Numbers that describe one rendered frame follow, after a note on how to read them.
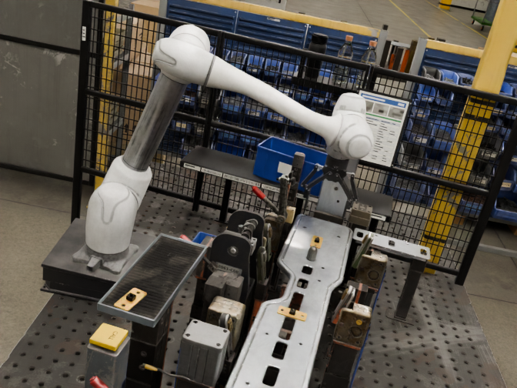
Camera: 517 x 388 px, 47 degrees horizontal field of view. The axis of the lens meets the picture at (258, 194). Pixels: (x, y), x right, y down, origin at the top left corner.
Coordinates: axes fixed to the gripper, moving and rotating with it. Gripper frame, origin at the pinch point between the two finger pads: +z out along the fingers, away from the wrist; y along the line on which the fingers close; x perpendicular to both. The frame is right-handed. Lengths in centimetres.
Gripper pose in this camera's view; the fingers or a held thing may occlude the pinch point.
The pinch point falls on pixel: (325, 209)
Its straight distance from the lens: 207.6
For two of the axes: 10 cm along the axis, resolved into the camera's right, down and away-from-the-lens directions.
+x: 2.4, -3.7, 9.0
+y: 9.5, 2.6, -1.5
